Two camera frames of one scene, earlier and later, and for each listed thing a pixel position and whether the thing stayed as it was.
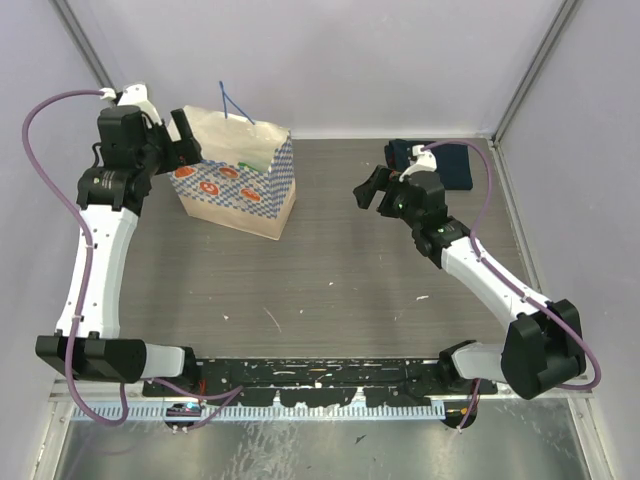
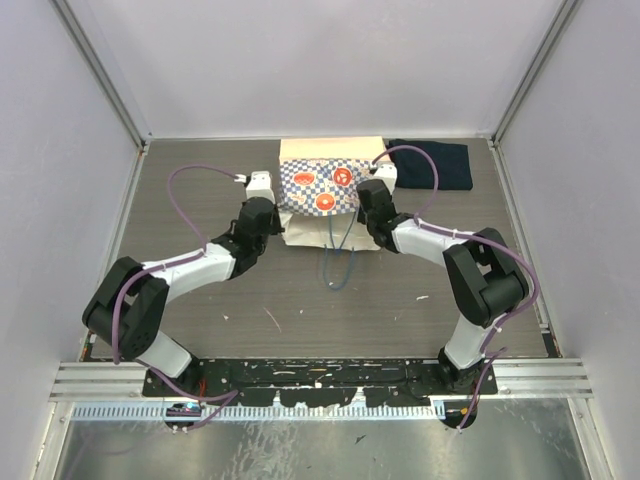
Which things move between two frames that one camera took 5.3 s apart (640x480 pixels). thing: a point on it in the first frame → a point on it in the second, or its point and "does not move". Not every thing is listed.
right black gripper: x=381 y=177 → x=361 y=217
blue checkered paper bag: x=246 y=181 → x=317 y=193
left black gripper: x=180 y=153 → x=276 y=227
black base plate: x=311 y=382 does not move
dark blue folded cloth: x=452 y=160 does not move
